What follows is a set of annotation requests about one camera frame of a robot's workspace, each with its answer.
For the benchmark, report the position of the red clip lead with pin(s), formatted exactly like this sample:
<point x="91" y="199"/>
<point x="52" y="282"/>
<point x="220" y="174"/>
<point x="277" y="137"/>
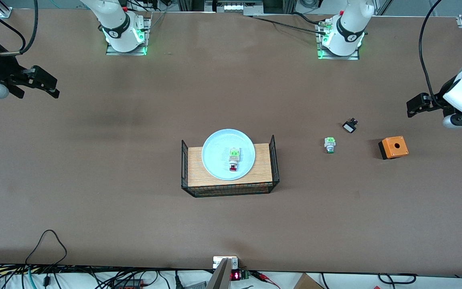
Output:
<point x="265" y="276"/>

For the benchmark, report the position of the light blue round plate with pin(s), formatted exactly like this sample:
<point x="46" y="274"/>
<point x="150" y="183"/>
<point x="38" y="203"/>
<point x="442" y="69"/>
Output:
<point x="219" y="160"/>

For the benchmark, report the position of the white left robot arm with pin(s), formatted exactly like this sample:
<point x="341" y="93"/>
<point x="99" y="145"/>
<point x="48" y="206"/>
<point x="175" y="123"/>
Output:
<point x="351" y="24"/>

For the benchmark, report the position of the silver camera mount bracket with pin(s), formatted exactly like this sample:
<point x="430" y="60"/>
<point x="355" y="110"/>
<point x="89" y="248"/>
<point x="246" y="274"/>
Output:
<point x="225" y="263"/>

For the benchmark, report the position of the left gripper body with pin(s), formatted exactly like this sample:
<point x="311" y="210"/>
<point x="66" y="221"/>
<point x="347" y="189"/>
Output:
<point x="440" y="98"/>

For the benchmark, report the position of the black box with red parts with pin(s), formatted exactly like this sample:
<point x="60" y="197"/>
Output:
<point x="128" y="284"/>

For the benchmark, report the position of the brown cardboard piece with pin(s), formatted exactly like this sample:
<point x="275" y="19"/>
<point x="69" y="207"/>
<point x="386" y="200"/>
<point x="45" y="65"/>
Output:
<point x="307" y="281"/>

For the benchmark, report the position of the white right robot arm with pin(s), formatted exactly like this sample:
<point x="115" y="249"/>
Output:
<point x="114" y="24"/>

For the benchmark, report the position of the red digit display module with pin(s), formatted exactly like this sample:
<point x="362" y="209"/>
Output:
<point x="236" y="275"/>

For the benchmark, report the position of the orange button enclosure box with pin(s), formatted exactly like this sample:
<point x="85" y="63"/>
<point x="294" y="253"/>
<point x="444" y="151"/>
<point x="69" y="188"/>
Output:
<point x="394" y="147"/>

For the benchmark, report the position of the green push button switch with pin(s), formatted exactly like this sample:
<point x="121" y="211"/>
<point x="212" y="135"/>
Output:
<point x="329" y="144"/>

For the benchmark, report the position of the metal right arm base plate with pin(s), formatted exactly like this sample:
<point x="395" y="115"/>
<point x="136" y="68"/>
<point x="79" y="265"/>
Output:
<point x="142" y="50"/>

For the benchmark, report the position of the white power strip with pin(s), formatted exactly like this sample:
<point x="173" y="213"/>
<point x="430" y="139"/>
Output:
<point x="233" y="7"/>

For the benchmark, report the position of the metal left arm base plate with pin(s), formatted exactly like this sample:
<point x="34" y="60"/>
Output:
<point x="355" y="56"/>

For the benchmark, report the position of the red push button switch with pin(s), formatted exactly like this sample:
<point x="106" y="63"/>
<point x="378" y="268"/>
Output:
<point x="234" y="158"/>

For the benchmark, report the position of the small black switch part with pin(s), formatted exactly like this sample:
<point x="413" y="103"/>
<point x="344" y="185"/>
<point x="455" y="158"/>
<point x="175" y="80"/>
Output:
<point x="349" y="127"/>

